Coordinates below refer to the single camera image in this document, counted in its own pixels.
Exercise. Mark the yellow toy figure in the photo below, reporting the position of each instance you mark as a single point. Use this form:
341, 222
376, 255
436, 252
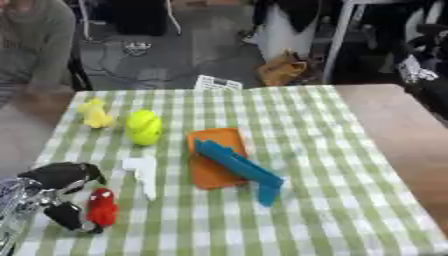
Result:
95, 115

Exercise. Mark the person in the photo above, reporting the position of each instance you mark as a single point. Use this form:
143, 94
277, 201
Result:
32, 50

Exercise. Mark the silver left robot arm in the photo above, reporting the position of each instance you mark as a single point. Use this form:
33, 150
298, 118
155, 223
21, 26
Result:
14, 206

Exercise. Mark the orange flat tray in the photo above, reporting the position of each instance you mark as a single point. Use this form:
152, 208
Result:
214, 156

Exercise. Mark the yellow-green ball toy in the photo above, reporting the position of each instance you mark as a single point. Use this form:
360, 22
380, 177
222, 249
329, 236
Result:
143, 127

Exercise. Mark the white chair frame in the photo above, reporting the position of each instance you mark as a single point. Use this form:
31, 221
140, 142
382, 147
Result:
338, 36

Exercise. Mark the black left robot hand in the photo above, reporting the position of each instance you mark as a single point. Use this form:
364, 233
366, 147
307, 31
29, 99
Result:
58, 175

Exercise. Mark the red toy figure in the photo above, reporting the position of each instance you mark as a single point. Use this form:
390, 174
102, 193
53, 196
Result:
102, 206

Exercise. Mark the white toy figure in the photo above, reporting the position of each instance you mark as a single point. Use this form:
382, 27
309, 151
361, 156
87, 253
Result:
143, 173

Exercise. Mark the blue toy comb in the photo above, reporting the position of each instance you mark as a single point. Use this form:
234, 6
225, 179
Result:
242, 166

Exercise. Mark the brown bag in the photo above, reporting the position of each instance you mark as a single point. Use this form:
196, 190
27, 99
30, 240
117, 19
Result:
283, 68

